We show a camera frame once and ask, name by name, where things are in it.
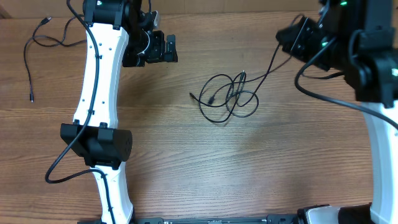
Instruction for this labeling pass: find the thin black USB cable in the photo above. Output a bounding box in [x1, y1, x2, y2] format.
[189, 14, 305, 124]

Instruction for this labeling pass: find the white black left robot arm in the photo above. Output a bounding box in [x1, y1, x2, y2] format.
[60, 0, 178, 223]

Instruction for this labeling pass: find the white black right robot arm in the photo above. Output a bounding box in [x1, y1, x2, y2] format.
[276, 0, 397, 223]

